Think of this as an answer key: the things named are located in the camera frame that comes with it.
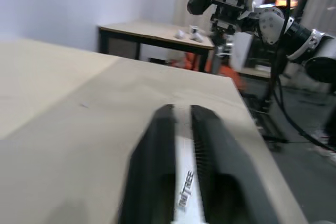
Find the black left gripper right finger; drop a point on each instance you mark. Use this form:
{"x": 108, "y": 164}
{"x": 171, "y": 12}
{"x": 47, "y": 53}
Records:
{"x": 231, "y": 182}

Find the small white object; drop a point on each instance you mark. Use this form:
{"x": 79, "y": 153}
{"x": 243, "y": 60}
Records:
{"x": 180, "y": 34}
{"x": 195, "y": 35}

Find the black floor stand frame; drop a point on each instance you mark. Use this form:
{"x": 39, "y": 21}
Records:
{"x": 273, "y": 129}

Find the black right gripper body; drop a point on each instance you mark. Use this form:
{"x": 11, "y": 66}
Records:
{"x": 228, "y": 1}

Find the orange object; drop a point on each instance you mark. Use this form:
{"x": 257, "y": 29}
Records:
{"x": 228, "y": 73}

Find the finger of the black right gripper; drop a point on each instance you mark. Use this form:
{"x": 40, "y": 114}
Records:
{"x": 199, "y": 5}

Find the wooden side table black frame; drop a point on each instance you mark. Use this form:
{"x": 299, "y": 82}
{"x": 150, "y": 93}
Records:
{"x": 147, "y": 31}

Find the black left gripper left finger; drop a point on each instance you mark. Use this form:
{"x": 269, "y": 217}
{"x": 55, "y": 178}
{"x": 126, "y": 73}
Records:
{"x": 152, "y": 169}

